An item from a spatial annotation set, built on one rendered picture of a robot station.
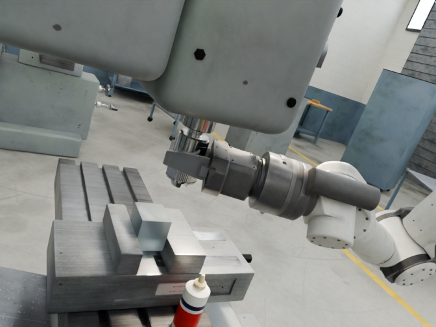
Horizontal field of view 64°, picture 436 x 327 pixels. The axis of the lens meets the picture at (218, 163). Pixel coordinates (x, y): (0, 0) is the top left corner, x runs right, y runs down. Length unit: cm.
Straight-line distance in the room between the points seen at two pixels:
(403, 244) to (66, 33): 64
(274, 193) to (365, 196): 12
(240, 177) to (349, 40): 911
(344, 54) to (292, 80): 910
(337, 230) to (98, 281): 36
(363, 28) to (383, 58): 108
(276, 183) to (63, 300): 35
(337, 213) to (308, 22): 26
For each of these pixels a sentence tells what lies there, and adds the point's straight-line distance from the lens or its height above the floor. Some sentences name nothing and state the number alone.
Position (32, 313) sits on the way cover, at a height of 89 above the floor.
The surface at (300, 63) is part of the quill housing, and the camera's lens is 43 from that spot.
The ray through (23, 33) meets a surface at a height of 135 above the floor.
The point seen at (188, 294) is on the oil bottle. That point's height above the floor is 104.
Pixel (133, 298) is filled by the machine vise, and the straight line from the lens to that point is 63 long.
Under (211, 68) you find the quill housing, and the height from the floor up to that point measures 137.
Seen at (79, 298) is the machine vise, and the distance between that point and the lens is 60.
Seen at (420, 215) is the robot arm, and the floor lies 123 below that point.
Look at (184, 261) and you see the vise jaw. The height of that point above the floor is 105.
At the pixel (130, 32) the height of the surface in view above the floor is 138.
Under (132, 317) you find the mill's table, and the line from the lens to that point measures 63.
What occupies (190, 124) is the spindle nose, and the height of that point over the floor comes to 129.
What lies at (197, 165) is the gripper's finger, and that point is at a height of 124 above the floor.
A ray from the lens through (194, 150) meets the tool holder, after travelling 49.
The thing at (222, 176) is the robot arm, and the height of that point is 124.
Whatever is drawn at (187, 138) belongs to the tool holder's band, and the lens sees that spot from 48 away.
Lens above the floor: 139
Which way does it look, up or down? 18 degrees down
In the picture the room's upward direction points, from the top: 19 degrees clockwise
